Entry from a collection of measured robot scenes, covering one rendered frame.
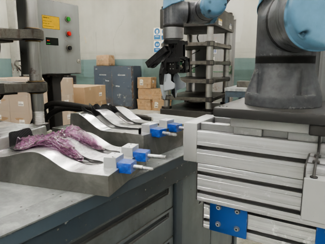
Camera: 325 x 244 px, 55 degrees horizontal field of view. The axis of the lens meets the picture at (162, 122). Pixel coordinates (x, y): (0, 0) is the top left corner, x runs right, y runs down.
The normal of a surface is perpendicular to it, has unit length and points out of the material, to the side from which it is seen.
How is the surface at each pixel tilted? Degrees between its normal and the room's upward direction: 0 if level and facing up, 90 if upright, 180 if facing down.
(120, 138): 90
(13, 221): 0
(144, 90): 100
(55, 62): 90
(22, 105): 93
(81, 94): 90
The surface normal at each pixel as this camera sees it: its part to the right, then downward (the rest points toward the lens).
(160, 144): 0.82, 0.11
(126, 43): -0.44, 0.16
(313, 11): -0.04, 0.30
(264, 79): -0.76, -0.19
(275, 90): -0.50, -0.15
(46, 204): 0.00, -0.98
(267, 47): -0.81, 0.11
